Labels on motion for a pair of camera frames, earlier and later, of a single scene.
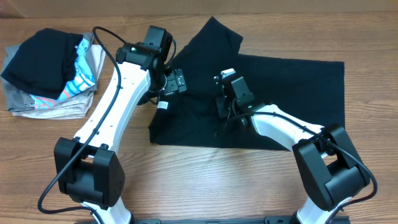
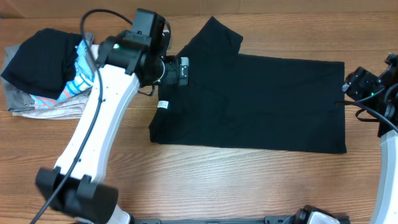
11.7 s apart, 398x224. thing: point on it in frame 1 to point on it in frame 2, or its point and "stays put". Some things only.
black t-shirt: x=312 y=90 stays put
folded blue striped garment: x=83 y=78 stays put
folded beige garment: x=76 y=108 stays put
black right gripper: x=220 y=102 to x=356 y=83
